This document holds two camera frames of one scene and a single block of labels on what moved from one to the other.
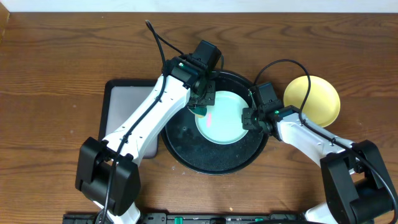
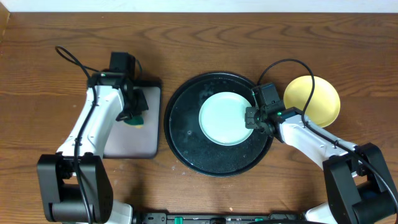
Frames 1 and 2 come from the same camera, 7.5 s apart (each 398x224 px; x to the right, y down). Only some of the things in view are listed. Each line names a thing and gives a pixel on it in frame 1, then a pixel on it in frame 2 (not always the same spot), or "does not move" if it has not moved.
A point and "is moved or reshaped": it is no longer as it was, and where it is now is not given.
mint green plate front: x=222 y=122 does not move
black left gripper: x=212 y=100 to x=141 y=98
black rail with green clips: x=199 y=218 does not move
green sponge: x=199 y=111 is moved or reshaped
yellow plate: x=323 y=106 does not move
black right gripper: x=247 y=124 does not move
